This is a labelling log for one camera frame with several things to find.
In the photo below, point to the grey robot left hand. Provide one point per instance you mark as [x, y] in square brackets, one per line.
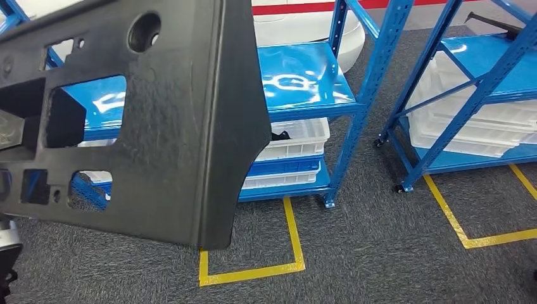
[10, 130]

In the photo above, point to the black plastic panel part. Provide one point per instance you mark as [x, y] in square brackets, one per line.
[168, 126]

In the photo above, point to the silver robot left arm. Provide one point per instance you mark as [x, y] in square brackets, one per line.
[8, 239]

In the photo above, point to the small black part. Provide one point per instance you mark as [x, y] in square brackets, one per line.
[280, 136]

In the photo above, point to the blue steel shelf rack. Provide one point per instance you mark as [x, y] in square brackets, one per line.
[482, 54]
[302, 75]

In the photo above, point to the blue plastic crate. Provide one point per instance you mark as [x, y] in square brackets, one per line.
[285, 165]

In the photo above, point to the white body with red stripe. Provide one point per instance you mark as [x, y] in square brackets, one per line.
[302, 29]

